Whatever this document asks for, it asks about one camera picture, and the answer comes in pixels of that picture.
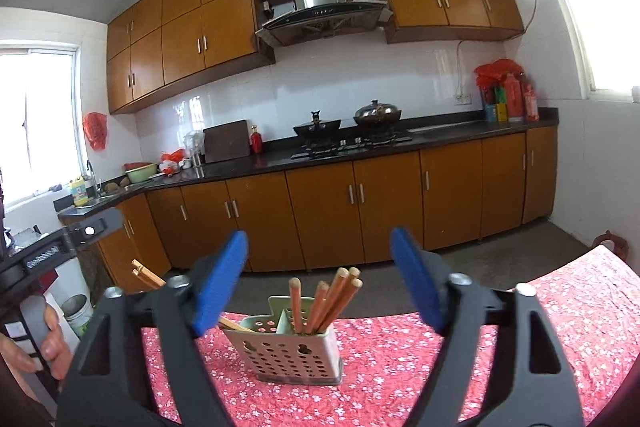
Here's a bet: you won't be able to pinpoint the white power cable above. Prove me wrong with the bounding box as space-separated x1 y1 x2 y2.
455 39 467 96

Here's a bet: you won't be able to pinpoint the perforated metal chopstick holder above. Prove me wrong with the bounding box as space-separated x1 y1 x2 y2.
220 294 343 385

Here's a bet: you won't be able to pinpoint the large bright window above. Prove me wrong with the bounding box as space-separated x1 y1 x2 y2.
0 42 88 208

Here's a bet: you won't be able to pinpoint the black stone countertop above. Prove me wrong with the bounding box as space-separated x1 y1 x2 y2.
55 107 560 220

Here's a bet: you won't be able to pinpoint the wooden chopstick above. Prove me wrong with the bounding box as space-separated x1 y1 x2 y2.
327 266 362 333
132 269 158 292
289 278 304 335
304 281 330 335
320 278 363 334
131 259 256 334
312 268 349 334

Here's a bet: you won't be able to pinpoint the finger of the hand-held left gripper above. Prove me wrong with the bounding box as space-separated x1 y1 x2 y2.
62 207 124 254

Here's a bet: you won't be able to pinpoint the white paint bucket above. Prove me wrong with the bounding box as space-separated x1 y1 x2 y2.
61 294 96 338

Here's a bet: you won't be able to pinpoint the colourful box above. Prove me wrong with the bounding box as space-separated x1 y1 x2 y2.
481 86 508 124

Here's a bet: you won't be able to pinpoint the narrow side window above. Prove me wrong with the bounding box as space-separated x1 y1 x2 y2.
524 0 640 102

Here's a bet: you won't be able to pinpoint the red floral tablecloth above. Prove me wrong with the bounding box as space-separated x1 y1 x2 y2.
140 247 640 427

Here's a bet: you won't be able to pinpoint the green basin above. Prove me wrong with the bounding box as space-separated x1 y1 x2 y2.
124 163 158 184

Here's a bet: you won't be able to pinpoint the person's left hand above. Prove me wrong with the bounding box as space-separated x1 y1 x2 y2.
0 306 77 381

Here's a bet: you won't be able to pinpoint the large red jug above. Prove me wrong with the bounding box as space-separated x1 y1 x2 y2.
501 74 523 122

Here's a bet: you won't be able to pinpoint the dark cutting board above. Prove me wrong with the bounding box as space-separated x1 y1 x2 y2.
204 120 251 164

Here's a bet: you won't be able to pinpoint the chrome faucet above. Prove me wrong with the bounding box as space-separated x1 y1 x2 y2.
86 160 103 198

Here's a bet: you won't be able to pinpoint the yellow detergent bottle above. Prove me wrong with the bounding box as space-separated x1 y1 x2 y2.
69 177 88 208

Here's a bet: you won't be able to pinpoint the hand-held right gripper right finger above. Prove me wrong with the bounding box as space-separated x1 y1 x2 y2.
390 227 586 427

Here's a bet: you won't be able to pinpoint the steel sink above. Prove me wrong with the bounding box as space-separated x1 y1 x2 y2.
74 189 123 208

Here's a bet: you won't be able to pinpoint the hanging red plastic bag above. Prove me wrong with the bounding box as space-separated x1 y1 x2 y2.
82 112 108 152

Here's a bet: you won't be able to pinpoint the dark wooden chair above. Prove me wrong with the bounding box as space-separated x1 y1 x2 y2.
590 231 630 268

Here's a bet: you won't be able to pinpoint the black gas stove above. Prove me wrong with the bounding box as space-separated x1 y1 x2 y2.
290 132 413 159

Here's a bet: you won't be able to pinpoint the black wok with lid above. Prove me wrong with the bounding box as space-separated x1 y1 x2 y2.
293 111 343 138

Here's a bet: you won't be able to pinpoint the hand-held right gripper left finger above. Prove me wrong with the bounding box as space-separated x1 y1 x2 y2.
55 231 249 427

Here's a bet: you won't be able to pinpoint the wooden base cabinets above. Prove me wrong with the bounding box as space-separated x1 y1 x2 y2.
92 126 558 295

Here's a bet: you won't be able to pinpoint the steel wok with lid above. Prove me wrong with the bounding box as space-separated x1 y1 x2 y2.
353 100 403 128

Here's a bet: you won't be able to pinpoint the steel range hood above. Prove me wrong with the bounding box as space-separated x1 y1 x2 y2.
255 0 393 48

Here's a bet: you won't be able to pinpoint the red and white bag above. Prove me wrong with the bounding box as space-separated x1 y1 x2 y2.
159 149 187 175

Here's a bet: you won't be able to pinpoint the tall red bottle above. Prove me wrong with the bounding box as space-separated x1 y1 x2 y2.
522 82 540 122

